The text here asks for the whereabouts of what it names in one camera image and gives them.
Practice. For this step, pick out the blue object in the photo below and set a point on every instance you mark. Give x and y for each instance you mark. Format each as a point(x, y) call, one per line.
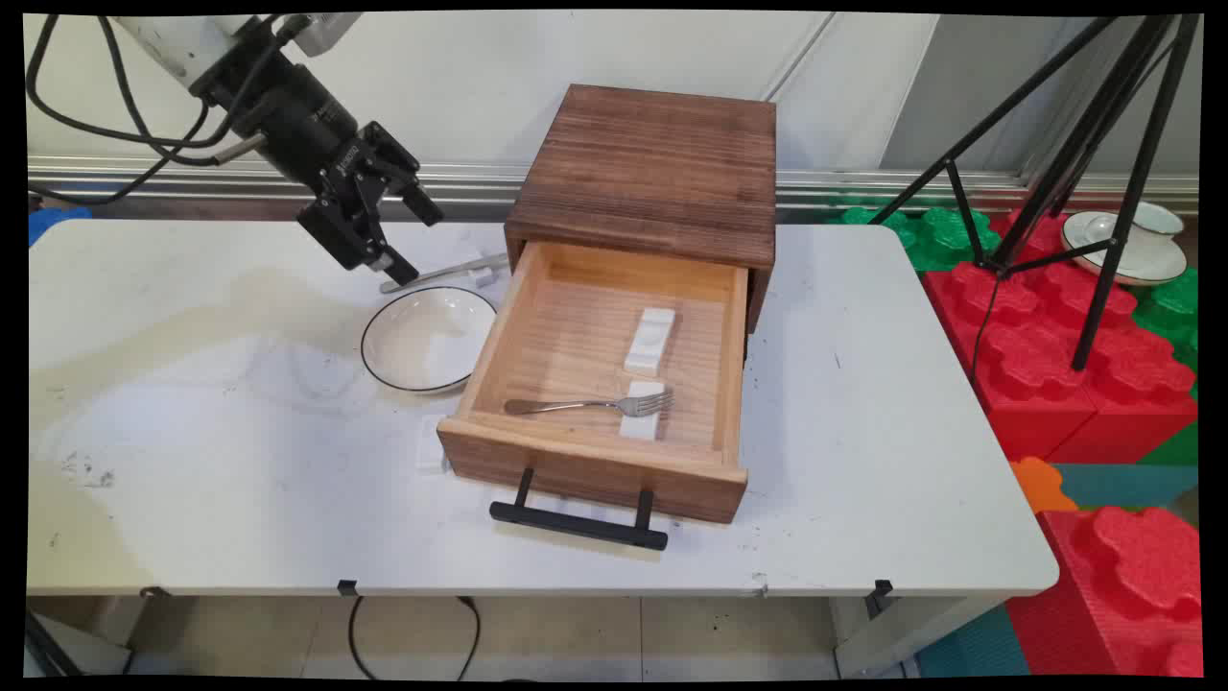
point(53, 223)

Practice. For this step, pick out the white ceramic saucer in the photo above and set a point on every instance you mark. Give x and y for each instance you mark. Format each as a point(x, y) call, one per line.
point(1161, 264)

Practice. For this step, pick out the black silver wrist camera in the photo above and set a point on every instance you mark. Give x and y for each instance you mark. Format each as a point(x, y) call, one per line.
point(326, 29)

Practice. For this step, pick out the orange foam piece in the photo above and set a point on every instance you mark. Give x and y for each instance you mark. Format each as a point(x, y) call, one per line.
point(1041, 485)

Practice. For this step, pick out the white bowl black rim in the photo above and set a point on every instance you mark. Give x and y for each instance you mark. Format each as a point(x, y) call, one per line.
point(427, 341)

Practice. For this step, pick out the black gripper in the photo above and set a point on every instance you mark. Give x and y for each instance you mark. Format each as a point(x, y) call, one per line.
point(293, 110)

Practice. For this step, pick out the black tripod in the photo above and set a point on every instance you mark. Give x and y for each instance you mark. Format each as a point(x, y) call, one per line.
point(1118, 144)

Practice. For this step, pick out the silver metal fork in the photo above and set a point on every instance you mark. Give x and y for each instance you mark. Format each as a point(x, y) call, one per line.
point(576, 405)

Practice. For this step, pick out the white table leg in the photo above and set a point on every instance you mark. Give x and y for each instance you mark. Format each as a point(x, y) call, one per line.
point(892, 638)

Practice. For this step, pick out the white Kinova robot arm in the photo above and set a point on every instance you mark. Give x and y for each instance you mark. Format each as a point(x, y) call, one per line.
point(173, 38)

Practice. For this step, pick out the aluminium wall rail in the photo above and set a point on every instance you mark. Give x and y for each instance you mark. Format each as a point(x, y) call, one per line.
point(863, 187)

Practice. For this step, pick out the large red foam block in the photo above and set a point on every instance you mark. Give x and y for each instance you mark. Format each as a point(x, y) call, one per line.
point(1036, 365)

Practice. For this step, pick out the silver table knife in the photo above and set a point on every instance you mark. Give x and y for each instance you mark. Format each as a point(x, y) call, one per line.
point(441, 273)

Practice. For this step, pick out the light wooden drawer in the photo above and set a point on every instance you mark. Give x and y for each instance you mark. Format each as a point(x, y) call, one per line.
point(576, 336)

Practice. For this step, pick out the white ceramic cutlery rest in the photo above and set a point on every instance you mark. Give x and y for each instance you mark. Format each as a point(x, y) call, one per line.
point(430, 446)
point(641, 427)
point(650, 338)
point(487, 276)

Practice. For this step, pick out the white ceramic cup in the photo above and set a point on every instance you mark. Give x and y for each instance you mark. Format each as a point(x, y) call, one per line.
point(1146, 240)

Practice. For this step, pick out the teal foam mat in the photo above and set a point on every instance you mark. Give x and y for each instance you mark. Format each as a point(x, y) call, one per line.
point(1122, 485)

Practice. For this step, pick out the green foam block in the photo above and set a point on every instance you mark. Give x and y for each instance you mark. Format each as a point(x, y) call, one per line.
point(935, 235)

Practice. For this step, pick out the dark wooden drawer cabinet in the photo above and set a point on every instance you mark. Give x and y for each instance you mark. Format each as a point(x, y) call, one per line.
point(652, 163)

